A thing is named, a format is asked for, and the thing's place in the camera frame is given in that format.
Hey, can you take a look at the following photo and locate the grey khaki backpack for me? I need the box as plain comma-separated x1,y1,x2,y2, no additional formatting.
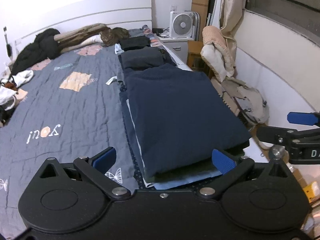
221,77,270,126

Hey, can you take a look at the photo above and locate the stack of folded clothes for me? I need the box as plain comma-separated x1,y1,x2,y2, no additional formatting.
117,74,251,190

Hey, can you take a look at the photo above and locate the navy blue t-shirt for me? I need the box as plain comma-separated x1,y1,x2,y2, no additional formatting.
123,63,252,178

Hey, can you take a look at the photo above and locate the beige curtain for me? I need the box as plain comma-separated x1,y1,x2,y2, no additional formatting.
217,0,251,41

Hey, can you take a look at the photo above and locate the cardboard box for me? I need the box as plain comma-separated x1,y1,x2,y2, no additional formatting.
191,0,212,41

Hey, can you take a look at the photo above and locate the folded dark grey garment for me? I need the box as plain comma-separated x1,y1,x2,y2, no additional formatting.
119,47,165,70

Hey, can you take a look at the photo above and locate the white nightstand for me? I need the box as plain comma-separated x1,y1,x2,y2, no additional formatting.
156,36,193,64

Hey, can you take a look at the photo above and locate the black jacket on bed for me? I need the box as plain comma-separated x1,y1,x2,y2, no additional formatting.
11,28,60,75

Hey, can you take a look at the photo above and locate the grey blue patterned quilt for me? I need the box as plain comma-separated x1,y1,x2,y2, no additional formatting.
1,47,138,239

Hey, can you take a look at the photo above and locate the brown blanket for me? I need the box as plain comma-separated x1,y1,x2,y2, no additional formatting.
54,23,109,51

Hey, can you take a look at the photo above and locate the tabby cat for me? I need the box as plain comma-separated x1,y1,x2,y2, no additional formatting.
99,27,130,46

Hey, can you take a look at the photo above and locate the black and white clothes pile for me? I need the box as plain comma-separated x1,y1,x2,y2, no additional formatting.
1,70,34,127

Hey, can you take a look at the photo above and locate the white bed headboard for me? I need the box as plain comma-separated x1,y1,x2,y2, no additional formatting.
1,0,152,72

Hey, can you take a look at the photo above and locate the white box fan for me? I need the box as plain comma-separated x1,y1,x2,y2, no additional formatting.
169,11,200,41

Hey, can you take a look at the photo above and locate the beige towel on chair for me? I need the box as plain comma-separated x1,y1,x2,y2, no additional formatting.
200,25,234,83

